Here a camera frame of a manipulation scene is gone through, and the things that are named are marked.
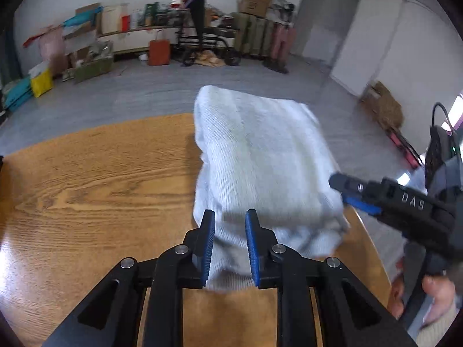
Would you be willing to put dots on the red flat tool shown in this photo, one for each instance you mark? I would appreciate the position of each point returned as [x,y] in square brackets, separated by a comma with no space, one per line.
[403,146]

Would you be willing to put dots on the black stroller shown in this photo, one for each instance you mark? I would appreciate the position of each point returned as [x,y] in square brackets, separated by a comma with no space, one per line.
[197,25]

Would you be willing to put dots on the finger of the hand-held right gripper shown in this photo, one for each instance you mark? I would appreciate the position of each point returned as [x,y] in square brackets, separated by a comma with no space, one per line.
[356,188]
[363,206]

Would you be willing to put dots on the cardboard box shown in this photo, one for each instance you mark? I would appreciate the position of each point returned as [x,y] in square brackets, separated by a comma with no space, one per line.
[256,5]

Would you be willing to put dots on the orange paper bag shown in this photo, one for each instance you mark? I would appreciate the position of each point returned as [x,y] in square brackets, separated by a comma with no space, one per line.
[160,53]

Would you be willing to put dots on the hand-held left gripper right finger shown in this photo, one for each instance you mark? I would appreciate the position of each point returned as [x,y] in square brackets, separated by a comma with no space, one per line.
[253,253]

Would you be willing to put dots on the pink box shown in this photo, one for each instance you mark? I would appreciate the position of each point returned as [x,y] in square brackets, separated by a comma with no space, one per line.
[52,50]

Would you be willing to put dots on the person's right hand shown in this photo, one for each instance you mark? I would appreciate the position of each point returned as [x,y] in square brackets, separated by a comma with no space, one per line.
[439,296]

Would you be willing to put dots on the teal bag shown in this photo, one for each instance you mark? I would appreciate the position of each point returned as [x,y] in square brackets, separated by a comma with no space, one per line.
[16,94]

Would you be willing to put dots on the brown woven bundle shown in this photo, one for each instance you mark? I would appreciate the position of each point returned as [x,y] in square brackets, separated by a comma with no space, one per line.
[385,106]

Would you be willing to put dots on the grey knit sweater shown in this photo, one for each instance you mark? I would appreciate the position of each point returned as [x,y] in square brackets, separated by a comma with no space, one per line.
[253,151]

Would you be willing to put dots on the crumpled brown paper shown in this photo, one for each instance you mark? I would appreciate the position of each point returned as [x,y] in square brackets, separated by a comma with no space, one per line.
[211,59]

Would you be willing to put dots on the pink suitcase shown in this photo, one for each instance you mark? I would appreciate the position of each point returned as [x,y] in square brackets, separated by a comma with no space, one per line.
[283,41]

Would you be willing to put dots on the cluttered white shelf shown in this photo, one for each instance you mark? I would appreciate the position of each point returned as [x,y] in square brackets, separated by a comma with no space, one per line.
[141,32]

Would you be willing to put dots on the olive suitcase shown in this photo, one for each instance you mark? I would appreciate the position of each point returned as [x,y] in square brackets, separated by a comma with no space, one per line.
[253,36]

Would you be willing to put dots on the person's right forearm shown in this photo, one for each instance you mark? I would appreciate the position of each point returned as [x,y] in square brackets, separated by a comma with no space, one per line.
[439,332]

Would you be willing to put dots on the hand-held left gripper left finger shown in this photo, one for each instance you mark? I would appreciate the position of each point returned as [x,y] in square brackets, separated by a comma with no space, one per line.
[208,249]

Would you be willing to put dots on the yellow bag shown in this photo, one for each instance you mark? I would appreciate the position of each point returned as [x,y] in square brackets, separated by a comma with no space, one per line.
[41,84]

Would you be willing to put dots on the olive crate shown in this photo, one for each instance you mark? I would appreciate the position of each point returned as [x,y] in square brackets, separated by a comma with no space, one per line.
[94,67]

